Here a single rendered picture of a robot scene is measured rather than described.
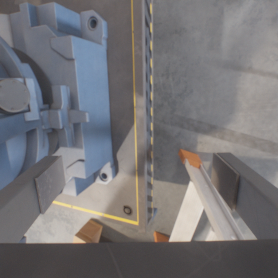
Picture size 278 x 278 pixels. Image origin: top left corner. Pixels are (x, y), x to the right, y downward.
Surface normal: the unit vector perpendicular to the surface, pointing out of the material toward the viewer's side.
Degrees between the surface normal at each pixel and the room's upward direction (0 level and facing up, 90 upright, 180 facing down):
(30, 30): 0
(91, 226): 90
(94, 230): 90
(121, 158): 0
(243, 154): 0
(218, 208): 88
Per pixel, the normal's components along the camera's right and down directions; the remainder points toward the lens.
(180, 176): -0.37, 0.26
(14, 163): 0.83, 0.52
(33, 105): 0.78, 0.15
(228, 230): 0.20, -0.90
